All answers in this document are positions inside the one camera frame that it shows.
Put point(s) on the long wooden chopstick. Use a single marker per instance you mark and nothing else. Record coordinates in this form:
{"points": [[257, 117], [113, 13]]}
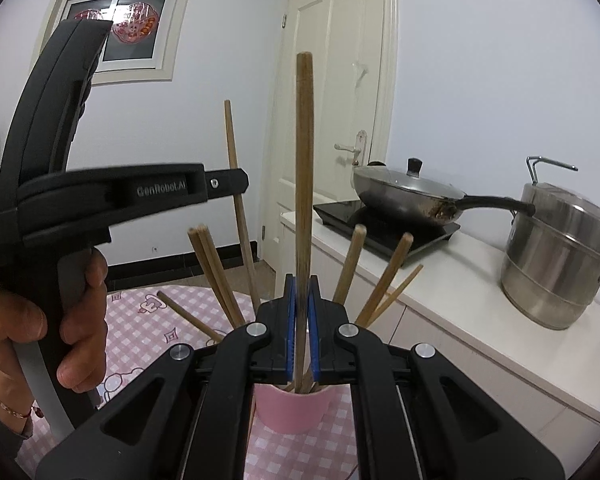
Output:
{"points": [[304, 160], [232, 135]]}

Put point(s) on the bunch of wooden chopsticks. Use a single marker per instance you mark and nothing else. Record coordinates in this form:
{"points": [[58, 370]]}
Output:
{"points": [[217, 270]]}

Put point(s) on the red paper window cutout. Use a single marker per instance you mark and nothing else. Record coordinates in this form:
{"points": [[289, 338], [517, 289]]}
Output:
{"points": [[92, 14], [132, 22]]}

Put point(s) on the pink cup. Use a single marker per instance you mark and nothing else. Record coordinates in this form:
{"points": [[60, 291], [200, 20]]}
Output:
{"points": [[292, 410]]}

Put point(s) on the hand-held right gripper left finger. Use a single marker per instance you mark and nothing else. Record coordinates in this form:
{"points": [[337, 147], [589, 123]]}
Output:
{"points": [[291, 330]]}

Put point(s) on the cream panel door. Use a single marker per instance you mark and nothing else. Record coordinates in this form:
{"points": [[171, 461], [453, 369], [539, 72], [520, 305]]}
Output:
{"points": [[340, 60]]}

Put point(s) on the person's left forearm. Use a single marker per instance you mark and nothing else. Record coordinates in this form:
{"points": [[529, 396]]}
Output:
{"points": [[0, 387]]}

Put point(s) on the stainless steel steamer pot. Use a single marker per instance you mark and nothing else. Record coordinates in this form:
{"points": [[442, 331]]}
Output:
{"points": [[555, 260]]}

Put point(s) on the person's left hand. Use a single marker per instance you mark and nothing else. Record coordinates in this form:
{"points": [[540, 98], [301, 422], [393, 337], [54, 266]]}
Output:
{"points": [[87, 310]]}

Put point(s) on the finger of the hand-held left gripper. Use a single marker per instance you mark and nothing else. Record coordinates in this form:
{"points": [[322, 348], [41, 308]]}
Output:
{"points": [[105, 192]]}

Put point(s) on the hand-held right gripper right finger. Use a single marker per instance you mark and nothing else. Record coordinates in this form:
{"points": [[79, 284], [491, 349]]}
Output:
{"points": [[314, 340]]}

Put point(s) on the pink checkered tablecloth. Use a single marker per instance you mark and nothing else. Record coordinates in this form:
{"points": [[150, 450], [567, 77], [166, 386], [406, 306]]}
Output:
{"points": [[145, 330]]}

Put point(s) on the white framed window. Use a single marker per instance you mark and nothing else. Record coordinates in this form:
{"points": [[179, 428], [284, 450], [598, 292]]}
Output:
{"points": [[130, 51]]}

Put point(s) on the glass wok lid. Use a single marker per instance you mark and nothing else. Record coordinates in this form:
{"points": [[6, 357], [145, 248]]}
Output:
{"points": [[410, 185]]}

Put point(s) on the white door hook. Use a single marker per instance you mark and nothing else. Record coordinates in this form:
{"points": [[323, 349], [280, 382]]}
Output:
{"points": [[360, 72]]}

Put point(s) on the white counter cabinet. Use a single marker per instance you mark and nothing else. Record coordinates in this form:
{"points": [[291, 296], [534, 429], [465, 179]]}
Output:
{"points": [[480, 325]]}

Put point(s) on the black induction cooker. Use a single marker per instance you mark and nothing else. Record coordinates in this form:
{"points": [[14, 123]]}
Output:
{"points": [[430, 240]]}

